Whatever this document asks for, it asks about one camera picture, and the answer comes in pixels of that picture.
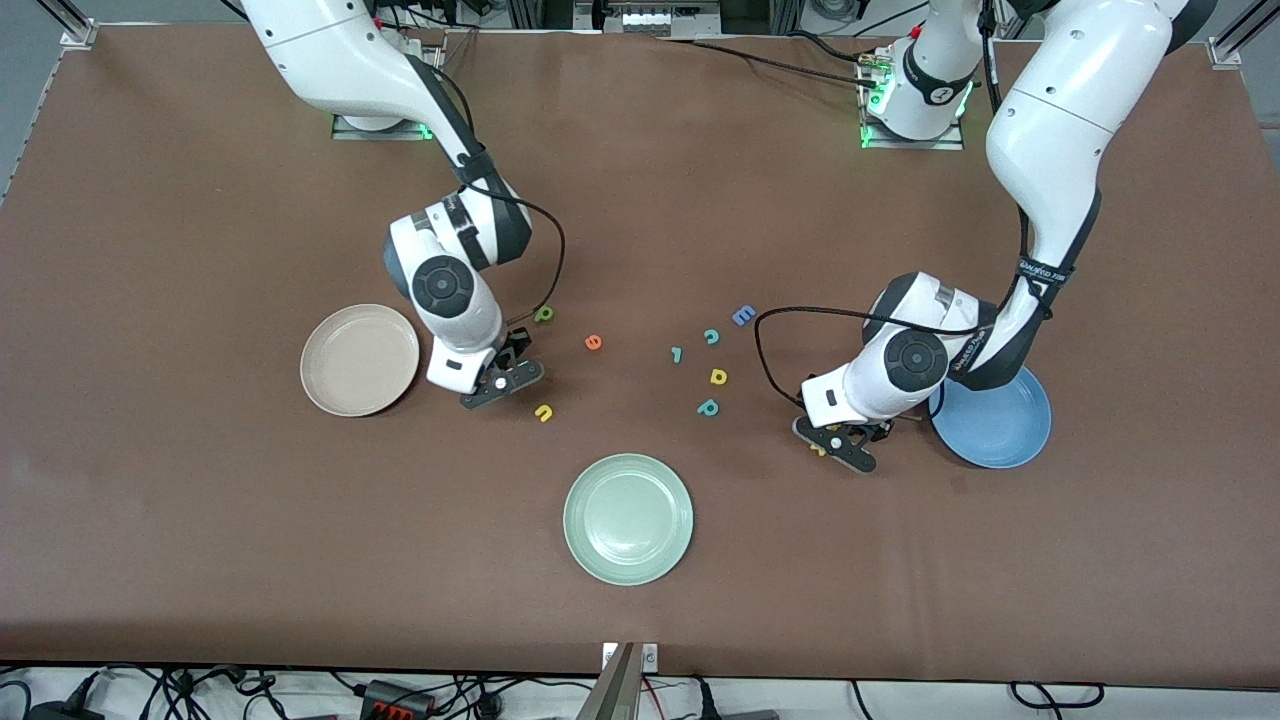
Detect blue plate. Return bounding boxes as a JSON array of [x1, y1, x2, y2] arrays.
[[928, 365, 1053, 470]]

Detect beige brown plate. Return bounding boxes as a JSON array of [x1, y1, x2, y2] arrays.
[[300, 303, 421, 418]]

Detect pale green plate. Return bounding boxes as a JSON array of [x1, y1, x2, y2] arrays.
[[563, 453, 694, 587]]

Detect grey control box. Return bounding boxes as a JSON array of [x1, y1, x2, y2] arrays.
[[590, 0, 721, 36]]

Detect aluminium profile beam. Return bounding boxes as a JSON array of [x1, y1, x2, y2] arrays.
[[577, 643, 638, 720]]

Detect black orange power strip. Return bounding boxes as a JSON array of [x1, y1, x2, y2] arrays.
[[360, 680, 436, 719]]

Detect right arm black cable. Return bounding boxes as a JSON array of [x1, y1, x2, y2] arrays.
[[410, 55, 567, 326]]

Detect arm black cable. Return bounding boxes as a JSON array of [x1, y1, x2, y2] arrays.
[[410, 55, 567, 326], [754, 0, 1056, 409]]

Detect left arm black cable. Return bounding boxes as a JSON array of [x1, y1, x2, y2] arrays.
[[754, 0, 1056, 409]]

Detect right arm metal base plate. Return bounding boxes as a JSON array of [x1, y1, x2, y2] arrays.
[[332, 112, 437, 141]]

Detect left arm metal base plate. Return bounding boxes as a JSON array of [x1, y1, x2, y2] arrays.
[[862, 50, 966, 151]]

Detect black looped floor cable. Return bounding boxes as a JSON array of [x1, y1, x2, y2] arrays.
[[1008, 682, 1106, 709]]

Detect black cable on table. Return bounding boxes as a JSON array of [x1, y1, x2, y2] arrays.
[[655, 35, 886, 91]]

